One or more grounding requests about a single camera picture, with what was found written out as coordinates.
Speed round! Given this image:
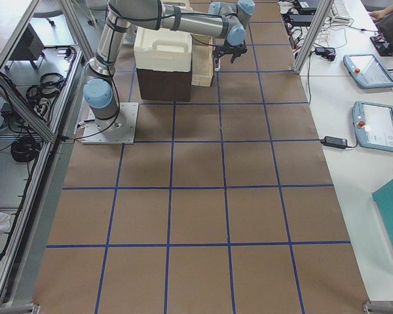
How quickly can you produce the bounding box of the aluminium frame left rail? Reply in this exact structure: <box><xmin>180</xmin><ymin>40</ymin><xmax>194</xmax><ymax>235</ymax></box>
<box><xmin>0</xmin><ymin>1</ymin><xmax>92</xmax><ymax>304</ymax></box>

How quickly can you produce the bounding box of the teach pendant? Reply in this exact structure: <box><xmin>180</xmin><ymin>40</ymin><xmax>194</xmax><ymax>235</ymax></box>
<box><xmin>343</xmin><ymin>54</ymin><xmax>393</xmax><ymax>89</ymax></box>
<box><xmin>352</xmin><ymin>101</ymin><xmax>393</xmax><ymax>152</ymax></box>

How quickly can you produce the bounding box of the white plastic crate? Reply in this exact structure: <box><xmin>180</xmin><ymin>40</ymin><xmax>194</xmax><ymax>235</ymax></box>
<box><xmin>134</xmin><ymin>27</ymin><xmax>192</xmax><ymax>72</ymax></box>

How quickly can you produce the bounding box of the lower teach pendant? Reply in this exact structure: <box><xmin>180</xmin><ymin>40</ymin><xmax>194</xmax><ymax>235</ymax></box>
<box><xmin>352</xmin><ymin>101</ymin><xmax>393</xmax><ymax>152</ymax></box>

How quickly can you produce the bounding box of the aluminium frame post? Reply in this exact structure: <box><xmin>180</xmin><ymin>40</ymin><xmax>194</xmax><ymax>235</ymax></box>
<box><xmin>293</xmin><ymin>0</ymin><xmax>333</xmax><ymax>75</ymax></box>

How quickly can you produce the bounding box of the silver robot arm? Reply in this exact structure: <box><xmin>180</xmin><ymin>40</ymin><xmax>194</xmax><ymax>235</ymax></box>
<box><xmin>83</xmin><ymin>1</ymin><xmax>255</xmax><ymax>131</ymax></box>

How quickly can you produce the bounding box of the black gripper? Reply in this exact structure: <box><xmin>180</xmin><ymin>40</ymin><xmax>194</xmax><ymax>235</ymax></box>
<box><xmin>213</xmin><ymin>41</ymin><xmax>248</xmax><ymax>67</ymax></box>

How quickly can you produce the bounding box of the dark brown drawer cabinet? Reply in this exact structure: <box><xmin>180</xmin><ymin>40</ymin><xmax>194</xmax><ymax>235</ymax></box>
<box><xmin>137</xmin><ymin>69</ymin><xmax>192</xmax><ymax>102</ymax></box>

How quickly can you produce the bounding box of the brown paper table cover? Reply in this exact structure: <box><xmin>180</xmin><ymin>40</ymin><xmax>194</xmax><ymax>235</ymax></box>
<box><xmin>33</xmin><ymin>1</ymin><xmax>367</xmax><ymax>313</ymax></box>

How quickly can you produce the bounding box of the black power adapter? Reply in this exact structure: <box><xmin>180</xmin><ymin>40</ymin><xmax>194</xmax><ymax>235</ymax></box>
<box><xmin>320</xmin><ymin>136</ymin><xmax>348</xmax><ymax>149</ymax></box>

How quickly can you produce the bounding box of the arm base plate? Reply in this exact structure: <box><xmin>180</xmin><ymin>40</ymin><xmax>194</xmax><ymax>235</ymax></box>
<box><xmin>81</xmin><ymin>103</ymin><xmax>139</xmax><ymax>145</ymax></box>

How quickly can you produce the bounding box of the coiled black cable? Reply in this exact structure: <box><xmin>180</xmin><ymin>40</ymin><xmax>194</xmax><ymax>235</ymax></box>
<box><xmin>10</xmin><ymin>134</ymin><xmax>39</xmax><ymax>164</ymax></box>

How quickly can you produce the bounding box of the wooden drawer with white handle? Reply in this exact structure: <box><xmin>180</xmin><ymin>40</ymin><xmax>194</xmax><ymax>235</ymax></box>
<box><xmin>191</xmin><ymin>34</ymin><xmax>215</xmax><ymax>87</ymax></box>

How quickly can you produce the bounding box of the black box on floor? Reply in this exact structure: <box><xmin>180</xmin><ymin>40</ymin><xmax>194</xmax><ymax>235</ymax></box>
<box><xmin>5</xmin><ymin>24</ymin><xmax>45</xmax><ymax>70</ymax></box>

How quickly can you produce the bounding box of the upper teach pendant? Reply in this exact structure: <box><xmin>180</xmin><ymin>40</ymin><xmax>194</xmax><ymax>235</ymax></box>
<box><xmin>343</xmin><ymin>54</ymin><xmax>393</xmax><ymax>89</ymax></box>

